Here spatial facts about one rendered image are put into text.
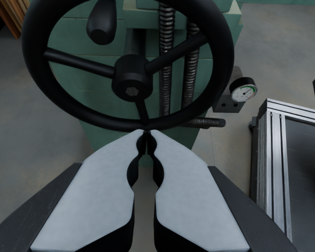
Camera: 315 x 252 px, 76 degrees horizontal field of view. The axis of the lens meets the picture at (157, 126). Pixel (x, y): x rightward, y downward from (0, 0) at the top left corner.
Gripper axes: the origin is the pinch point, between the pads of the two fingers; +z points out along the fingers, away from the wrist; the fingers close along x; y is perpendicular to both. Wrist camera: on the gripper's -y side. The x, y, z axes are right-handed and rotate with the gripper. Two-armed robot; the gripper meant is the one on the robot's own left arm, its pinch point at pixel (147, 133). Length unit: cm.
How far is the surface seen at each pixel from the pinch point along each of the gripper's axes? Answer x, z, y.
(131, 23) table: -2.9, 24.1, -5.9
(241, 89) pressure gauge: 22.6, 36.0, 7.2
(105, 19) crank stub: -3.7, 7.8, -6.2
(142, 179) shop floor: -2, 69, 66
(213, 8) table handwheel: 6.5, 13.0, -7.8
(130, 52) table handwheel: -3.0, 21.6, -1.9
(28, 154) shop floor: -63, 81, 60
